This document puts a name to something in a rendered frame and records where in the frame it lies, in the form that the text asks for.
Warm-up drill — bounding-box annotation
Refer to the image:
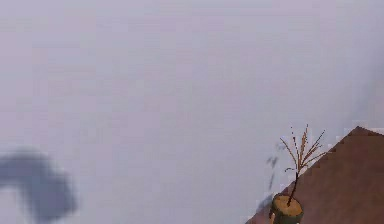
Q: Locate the bare twig plant in green pot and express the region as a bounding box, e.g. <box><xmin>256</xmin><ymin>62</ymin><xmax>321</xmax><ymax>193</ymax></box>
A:
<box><xmin>268</xmin><ymin>124</ymin><xmax>328</xmax><ymax>224</ymax></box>

